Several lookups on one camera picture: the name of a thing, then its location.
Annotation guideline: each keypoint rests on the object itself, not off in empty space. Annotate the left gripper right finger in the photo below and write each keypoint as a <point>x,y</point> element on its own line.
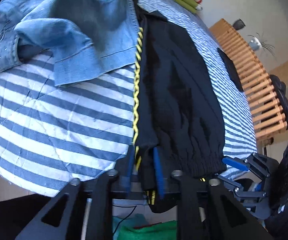
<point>210,208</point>

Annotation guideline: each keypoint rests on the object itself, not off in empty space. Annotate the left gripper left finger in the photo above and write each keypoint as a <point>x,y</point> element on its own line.
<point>83,208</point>

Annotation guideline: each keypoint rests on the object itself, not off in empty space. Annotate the wooden slatted bed rail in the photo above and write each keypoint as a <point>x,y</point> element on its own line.
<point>268,115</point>

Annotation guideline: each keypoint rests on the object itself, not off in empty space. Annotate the potted spider plant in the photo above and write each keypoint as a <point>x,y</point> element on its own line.
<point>258,42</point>

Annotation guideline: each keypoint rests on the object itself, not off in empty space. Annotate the black yellow sport pants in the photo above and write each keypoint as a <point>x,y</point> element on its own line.
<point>180,120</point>

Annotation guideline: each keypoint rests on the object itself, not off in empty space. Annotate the folded black garment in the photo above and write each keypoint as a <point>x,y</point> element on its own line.
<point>230,67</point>

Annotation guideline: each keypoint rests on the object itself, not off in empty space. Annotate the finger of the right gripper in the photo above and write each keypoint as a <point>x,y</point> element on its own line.
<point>255,190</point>
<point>236,163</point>

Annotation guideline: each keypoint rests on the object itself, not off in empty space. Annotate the dark ceramic vase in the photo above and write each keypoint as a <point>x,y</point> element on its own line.
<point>238,25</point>

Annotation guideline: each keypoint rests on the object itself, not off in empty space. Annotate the green cloth on floor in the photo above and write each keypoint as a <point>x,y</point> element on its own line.
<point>138,228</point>

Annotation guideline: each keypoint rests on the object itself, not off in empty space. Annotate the blue denim jacket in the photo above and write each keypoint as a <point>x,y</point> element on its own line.
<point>87,38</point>

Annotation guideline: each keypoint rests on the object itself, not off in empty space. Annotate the black jacket on rail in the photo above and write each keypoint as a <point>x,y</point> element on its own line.
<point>280,89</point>

